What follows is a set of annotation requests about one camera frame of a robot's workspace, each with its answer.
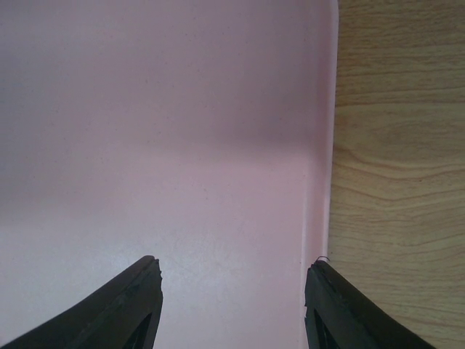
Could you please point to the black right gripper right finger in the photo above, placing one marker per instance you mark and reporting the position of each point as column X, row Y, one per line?
column 338, row 315

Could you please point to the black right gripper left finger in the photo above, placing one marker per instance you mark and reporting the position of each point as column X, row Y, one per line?
column 123, row 313

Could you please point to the pink plastic tray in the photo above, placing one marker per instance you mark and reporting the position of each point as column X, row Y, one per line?
column 197, row 132

